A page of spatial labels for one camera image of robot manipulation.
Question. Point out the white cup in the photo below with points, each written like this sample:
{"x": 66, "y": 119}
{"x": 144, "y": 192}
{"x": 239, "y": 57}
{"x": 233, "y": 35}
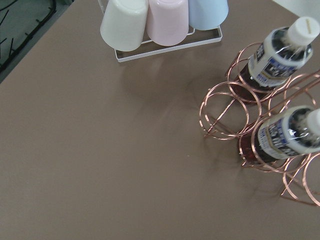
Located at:
{"x": 123, "y": 24}

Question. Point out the white cup rack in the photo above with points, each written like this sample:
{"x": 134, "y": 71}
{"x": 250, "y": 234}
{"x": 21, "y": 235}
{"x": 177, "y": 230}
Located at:
{"x": 148, "y": 47}

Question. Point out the tea bottle white cap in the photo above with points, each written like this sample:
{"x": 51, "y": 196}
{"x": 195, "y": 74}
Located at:
{"x": 284, "y": 51}

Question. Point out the light blue cup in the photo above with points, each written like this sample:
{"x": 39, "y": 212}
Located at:
{"x": 206, "y": 15}

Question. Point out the copper wire bottle basket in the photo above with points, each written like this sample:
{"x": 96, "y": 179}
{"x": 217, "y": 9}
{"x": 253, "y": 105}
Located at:
{"x": 232, "y": 110}

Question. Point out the pink cup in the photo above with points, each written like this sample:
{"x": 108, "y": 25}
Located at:
{"x": 167, "y": 21}

